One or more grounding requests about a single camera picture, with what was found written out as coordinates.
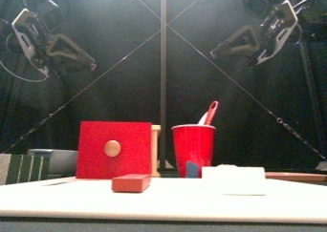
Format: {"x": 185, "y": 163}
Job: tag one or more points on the red drawer with wooden knob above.
{"x": 94, "y": 137}

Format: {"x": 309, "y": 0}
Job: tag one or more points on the wooden block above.
{"x": 156, "y": 146}

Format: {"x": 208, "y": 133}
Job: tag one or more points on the red plastic cup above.
{"x": 193, "y": 143}

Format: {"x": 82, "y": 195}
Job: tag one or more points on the green striped block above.
{"x": 22, "y": 169}

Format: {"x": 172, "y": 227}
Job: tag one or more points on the white toy block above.
{"x": 232, "y": 177}

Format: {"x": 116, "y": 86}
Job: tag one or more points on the small blue block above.
{"x": 192, "y": 170}

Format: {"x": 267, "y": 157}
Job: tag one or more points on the pink board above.
{"x": 298, "y": 176}

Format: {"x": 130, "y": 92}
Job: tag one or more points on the red toy block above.
{"x": 130, "y": 183}

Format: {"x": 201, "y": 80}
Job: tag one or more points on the white cutting board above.
{"x": 161, "y": 205}

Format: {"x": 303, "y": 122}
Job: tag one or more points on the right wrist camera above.
{"x": 259, "y": 2}

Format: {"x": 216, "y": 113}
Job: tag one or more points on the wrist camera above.
{"x": 51, "y": 10}
{"x": 259, "y": 2}

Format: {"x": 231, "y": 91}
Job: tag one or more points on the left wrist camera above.
{"x": 51, "y": 10}

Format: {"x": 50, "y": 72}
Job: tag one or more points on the metal frame pole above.
{"x": 163, "y": 83}

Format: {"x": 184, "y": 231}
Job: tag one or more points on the metal side post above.
{"x": 309, "y": 92}

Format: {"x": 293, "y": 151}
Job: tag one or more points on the metal corner bracket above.
{"x": 322, "y": 166}

